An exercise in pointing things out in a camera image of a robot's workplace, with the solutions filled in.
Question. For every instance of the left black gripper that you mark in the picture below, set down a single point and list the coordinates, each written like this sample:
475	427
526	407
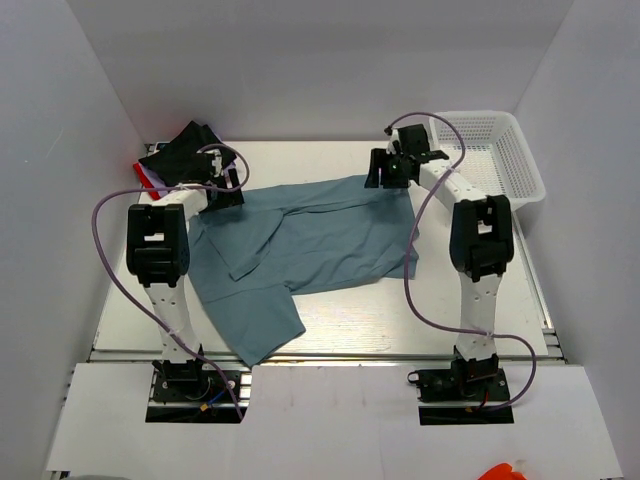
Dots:
229	199

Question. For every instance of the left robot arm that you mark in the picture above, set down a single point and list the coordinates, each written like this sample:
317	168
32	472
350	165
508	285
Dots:
158	255

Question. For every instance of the white plastic basket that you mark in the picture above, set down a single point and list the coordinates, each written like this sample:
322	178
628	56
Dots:
498	159

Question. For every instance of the teal blue t-shirt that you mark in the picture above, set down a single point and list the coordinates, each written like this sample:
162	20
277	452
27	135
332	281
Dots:
249	261

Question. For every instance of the black folded t-shirt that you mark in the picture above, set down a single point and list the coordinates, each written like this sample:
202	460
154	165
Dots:
170	160

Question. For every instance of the red folded t-shirt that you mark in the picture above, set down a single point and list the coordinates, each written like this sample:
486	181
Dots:
149	180

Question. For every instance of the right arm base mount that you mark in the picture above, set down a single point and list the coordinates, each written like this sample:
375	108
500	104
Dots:
443	402

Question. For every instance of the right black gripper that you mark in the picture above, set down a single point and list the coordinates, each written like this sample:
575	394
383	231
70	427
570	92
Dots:
380	158

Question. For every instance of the orange object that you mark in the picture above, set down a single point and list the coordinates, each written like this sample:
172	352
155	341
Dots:
502	471

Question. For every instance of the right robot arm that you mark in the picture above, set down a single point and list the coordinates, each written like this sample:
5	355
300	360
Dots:
481	246

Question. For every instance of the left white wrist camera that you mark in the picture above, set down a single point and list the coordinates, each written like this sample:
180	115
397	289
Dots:
216	159

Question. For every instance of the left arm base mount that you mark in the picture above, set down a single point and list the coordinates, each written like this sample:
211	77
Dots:
202	398

